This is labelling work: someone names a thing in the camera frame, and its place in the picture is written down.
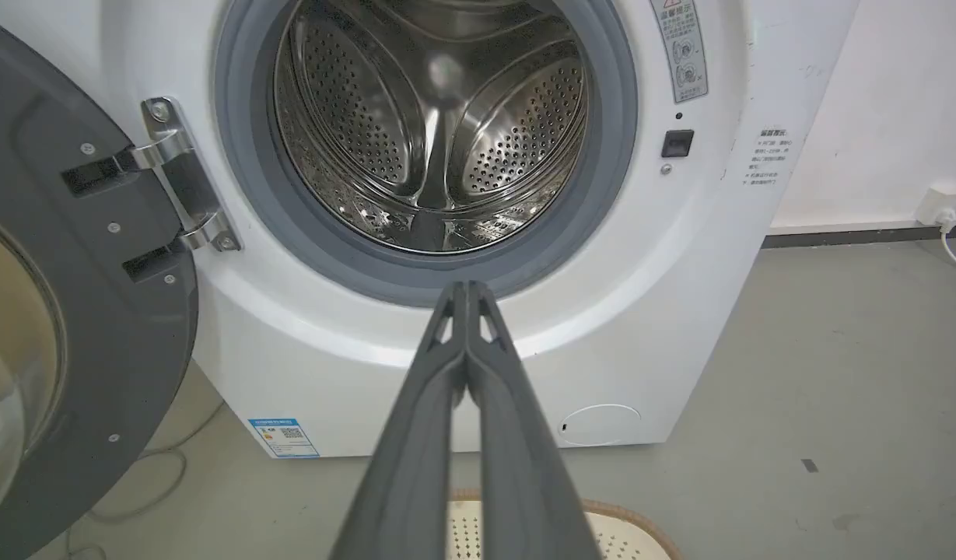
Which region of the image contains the blue energy label sticker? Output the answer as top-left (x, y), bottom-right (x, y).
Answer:
top-left (248, 418), bottom-right (320, 460)

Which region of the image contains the cream perforated laundry basket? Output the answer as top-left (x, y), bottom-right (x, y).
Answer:
top-left (443, 489), bottom-right (685, 560)

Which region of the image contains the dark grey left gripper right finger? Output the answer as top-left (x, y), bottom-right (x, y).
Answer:
top-left (465, 281), bottom-right (603, 560)

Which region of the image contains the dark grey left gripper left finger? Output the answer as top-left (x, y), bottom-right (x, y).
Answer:
top-left (330, 281), bottom-right (468, 560)

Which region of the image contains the silver door hinge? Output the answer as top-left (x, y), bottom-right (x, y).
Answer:
top-left (120, 96), bottom-right (243, 254)

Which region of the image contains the white wall power socket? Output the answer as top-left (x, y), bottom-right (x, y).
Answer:
top-left (914, 184), bottom-right (956, 229)

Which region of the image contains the grey cable on floor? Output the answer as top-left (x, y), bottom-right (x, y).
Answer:
top-left (64, 399), bottom-right (226, 560)

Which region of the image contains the grey rubber door gasket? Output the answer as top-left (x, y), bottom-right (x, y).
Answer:
top-left (214, 0), bottom-right (639, 308)

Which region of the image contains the stainless steel washing machine drum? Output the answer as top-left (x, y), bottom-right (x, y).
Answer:
top-left (273, 0), bottom-right (590, 254)

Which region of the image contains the white warning label sticker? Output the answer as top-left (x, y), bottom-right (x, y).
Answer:
top-left (650, 0), bottom-right (710, 104)

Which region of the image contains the white front-load washing machine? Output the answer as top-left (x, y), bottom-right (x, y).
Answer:
top-left (0, 0), bottom-right (862, 460)

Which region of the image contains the grey washing machine door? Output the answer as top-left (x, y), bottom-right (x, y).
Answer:
top-left (0, 14), bottom-right (199, 560)

